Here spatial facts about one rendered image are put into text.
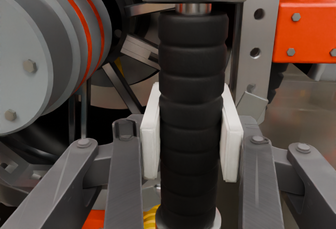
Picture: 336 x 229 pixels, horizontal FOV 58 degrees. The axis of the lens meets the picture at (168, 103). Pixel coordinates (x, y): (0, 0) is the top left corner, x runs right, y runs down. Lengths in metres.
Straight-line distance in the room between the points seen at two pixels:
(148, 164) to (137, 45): 0.35
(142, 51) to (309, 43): 0.24
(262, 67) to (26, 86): 0.26
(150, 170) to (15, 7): 0.16
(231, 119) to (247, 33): 0.23
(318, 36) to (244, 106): 0.12
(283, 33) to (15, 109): 0.29
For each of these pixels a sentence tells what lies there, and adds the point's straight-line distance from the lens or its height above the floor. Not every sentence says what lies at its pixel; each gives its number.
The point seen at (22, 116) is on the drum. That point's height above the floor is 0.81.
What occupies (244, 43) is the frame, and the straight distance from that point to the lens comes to 0.38.
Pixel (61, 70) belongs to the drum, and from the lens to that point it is 0.27.
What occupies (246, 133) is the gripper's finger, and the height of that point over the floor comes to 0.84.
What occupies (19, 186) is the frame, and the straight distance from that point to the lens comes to 0.53.
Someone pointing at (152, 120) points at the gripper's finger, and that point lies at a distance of 0.15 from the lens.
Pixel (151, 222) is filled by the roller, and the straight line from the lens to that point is 0.54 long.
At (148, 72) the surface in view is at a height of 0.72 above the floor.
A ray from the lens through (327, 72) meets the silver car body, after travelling 0.59.
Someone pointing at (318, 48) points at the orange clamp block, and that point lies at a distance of 0.40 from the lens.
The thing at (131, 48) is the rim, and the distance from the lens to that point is 0.49.
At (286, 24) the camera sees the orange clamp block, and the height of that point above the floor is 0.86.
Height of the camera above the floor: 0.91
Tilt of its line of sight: 22 degrees down
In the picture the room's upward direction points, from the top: straight up
